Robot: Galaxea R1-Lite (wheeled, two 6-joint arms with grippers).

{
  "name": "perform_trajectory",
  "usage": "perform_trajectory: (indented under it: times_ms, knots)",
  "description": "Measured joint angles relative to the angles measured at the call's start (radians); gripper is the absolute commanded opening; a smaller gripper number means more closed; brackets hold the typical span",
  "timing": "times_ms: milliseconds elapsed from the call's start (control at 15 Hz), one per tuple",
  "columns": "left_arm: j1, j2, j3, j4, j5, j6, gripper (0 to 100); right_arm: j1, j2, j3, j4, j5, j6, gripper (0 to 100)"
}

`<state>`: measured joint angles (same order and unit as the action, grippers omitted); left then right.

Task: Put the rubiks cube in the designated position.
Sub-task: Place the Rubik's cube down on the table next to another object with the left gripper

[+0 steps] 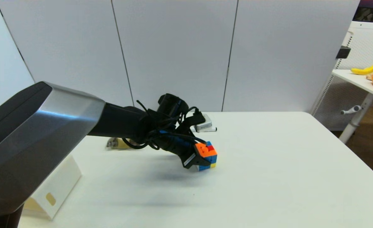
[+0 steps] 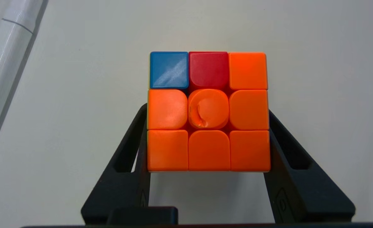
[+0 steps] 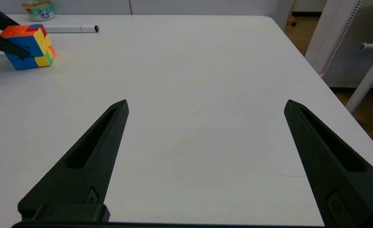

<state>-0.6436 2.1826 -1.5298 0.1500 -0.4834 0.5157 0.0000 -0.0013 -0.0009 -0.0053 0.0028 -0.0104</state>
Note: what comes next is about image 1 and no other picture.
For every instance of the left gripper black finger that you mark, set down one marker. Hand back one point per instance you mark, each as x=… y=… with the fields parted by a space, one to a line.
x=196 y=161

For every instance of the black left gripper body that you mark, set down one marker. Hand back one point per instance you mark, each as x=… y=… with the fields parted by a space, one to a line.
x=178 y=147

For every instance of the white side table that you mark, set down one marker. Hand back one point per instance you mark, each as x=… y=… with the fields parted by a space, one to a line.
x=357 y=81

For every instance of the black clamp box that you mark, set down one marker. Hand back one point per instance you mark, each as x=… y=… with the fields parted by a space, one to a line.
x=342 y=52

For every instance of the white marker pen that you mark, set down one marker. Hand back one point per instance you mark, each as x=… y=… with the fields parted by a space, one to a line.
x=212 y=129

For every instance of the white pegboard panel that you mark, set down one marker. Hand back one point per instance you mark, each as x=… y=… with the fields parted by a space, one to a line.
x=366 y=44

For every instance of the multicoloured rubiks cube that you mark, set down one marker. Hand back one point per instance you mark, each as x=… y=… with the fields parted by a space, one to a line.
x=211 y=156

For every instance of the white cardboard box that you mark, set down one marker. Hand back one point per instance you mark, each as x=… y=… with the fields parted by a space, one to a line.
x=58 y=186

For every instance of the yellow banana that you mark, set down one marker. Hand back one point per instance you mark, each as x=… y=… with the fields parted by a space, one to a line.
x=362 y=71

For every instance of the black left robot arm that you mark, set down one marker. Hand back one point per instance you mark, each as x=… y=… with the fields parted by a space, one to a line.
x=31 y=136

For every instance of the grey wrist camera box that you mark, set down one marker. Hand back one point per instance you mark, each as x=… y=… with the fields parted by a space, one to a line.
x=204 y=124

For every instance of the dark snack packet gold band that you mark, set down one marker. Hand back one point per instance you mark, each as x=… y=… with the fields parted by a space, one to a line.
x=114 y=143

